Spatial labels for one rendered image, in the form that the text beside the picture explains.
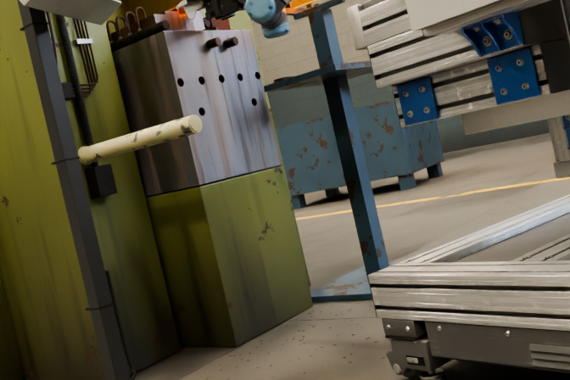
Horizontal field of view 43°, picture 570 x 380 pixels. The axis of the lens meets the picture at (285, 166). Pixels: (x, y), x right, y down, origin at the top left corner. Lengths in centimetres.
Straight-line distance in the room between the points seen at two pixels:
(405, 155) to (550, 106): 433
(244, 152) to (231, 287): 41
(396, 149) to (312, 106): 551
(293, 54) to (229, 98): 913
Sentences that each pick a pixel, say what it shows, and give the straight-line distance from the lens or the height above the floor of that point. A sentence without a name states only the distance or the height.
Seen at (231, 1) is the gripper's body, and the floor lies 96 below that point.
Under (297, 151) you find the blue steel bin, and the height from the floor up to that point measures 49.
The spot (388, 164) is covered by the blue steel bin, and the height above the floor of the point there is 22.
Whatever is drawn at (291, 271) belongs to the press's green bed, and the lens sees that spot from 229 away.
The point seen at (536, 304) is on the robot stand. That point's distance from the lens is 124.
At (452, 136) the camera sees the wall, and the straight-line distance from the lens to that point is 1008.
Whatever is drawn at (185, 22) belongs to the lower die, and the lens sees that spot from 223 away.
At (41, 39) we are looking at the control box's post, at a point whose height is 88.
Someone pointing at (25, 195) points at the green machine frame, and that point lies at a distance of 217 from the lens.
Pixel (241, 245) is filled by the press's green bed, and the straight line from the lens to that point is 212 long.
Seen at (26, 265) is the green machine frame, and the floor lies 35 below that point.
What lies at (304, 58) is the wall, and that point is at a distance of 1119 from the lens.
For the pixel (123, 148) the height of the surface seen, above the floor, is 61.
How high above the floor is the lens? 51
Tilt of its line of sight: 1 degrees down
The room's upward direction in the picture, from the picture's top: 13 degrees counter-clockwise
